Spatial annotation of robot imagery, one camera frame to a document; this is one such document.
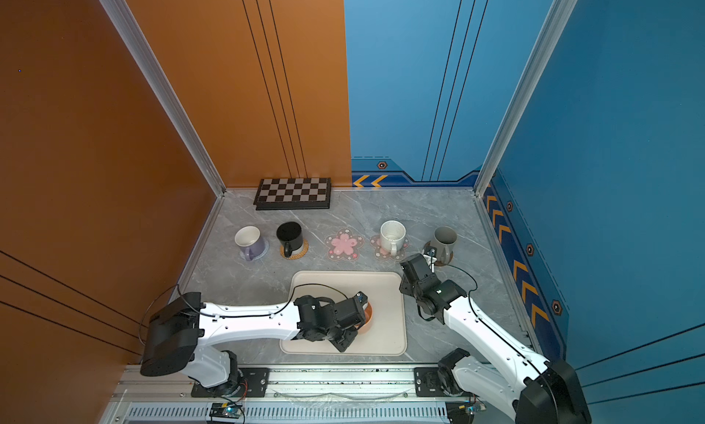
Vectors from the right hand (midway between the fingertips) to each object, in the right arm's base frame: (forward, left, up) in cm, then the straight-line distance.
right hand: (408, 280), depth 83 cm
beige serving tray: (+1, +6, -10) cm, 12 cm away
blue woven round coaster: (+13, +56, -4) cm, 58 cm away
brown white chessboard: (+43, +41, -4) cm, 59 cm away
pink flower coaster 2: (+14, +6, -8) cm, 18 cm away
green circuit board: (-32, +50, -10) cm, 60 cm away
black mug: (+18, +40, 0) cm, 44 cm away
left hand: (-14, +17, -5) cm, 23 cm away
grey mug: (+14, -13, +1) cm, 19 cm away
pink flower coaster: (+19, +21, -9) cm, 30 cm away
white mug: (+21, +3, -6) cm, 22 cm away
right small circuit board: (-32, -12, -11) cm, 36 cm away
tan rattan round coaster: (+13, +38, -6) cm, 41 cm away
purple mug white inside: (+19, +56, -3) cm, 59 cm away
